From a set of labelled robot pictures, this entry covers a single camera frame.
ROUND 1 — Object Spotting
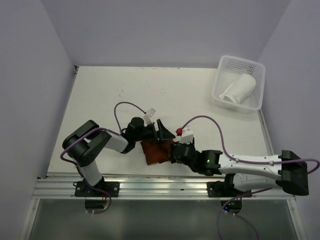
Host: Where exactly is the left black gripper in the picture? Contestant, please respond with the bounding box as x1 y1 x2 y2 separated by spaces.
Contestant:
134 118 175 144

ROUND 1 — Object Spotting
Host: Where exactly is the brown towel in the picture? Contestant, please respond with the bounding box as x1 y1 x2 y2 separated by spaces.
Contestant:
140 139 175 165

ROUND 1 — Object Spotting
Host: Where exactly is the white towel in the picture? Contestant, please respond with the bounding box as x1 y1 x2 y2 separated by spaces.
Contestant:
218 73 257 104

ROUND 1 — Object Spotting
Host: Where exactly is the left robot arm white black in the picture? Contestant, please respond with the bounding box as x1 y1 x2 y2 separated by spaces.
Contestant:
61 117 175 197

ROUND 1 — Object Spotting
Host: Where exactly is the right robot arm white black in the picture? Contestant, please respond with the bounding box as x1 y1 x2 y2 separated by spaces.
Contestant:
171 143 309 197

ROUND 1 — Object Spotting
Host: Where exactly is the white plastic basket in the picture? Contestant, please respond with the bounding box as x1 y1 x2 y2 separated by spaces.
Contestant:
211 55 266 113

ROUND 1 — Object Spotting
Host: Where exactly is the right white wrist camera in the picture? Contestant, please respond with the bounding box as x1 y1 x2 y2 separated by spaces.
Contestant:
175 126 194 145

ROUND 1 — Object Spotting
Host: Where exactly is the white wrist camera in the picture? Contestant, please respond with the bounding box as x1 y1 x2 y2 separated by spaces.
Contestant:
143 108 156 125
175 126 194 145

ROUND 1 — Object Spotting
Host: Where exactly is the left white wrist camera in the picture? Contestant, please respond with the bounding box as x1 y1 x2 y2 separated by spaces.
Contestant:
143 108 156 125

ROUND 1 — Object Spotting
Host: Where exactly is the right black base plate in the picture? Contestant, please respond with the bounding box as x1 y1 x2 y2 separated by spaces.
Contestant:
206 181 252 198

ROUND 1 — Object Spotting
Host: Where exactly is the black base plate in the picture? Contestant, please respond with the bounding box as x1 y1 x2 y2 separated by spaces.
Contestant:
206 181 252 198
73 181 120 198

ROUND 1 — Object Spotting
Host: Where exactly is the aluminium mounting rail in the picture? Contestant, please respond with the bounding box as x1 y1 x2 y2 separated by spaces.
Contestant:
32 174 296 201

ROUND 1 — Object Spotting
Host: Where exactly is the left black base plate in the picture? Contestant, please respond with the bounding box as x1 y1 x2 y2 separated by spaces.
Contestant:
73 181 120 198

